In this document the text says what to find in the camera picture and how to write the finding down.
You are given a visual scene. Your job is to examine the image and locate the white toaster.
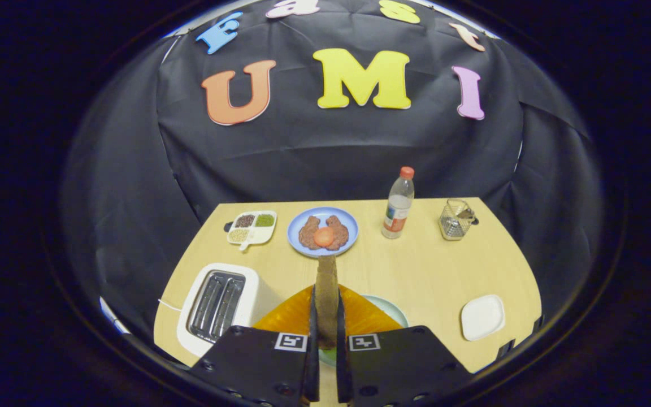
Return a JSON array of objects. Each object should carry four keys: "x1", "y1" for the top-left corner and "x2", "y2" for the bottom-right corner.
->
[{"x1": 176, "y1": 263, "x2": 281, "y2": 358}]

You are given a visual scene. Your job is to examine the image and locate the metal wire basket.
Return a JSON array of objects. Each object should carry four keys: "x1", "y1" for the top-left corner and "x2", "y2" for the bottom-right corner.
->
[{"x1": 439, "y1": 198, "x2": 476, "y2": 241}]

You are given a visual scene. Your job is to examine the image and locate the clear bottle with red cap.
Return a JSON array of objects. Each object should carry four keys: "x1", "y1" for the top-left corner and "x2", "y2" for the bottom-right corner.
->
[{"x1": 381, "y1": 166, "x2": 415, "y2": 240}]

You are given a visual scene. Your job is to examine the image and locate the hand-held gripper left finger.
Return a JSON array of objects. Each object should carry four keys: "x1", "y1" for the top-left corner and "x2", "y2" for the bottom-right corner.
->
[{"x1": 189, "y1": 284, "x2": 320, "y2": 407}]

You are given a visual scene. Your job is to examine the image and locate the small white square plate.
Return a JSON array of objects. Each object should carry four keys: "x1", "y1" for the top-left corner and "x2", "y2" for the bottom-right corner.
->
[{"x1": 461, "y1": 294, "x2": 506, "y2": 341}]

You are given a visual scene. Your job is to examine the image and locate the brown bread slice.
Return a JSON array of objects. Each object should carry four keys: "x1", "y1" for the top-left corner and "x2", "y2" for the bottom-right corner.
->
[{"x1": 314, "y1": 256, "x2": 340, "y2": 349}]

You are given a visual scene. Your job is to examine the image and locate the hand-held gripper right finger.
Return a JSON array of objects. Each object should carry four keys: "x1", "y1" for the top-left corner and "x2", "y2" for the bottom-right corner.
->
[{"x1": 334, "y1": 284, "x2": 473, "y2": 407}]

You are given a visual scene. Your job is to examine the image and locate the black backdrop cloth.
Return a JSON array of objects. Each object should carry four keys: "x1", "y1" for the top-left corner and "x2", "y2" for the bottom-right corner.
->
[{"x1": 60, "y1": 0, "x2": 606, "y2": 340}]

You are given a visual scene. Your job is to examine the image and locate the brown meat patty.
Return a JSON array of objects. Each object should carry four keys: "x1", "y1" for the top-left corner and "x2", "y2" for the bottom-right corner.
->
[
  {"x1": 327, "y1": 215, "x2": 350, "y2": 251},
  {"x1": 299, "y1": 215, "x2": 322, "y2": 250}
]

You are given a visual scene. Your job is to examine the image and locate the pale green round plate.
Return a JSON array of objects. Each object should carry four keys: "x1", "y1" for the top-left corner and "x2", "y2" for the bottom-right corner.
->
[{"x1": 320, "y1": 295, "x2": 410, "y2": 368}]

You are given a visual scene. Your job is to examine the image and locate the white divided condiment tray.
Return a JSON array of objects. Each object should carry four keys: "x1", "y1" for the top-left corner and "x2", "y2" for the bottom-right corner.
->
[{"x1": 227, "y1": 210, "x2": 277, "y2": 251}]

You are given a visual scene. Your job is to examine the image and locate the blue round plate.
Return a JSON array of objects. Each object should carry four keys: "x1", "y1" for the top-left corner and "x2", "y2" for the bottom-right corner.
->
[{"x1": 287, "y1": 206, "x2": 359, "y2": 258}]

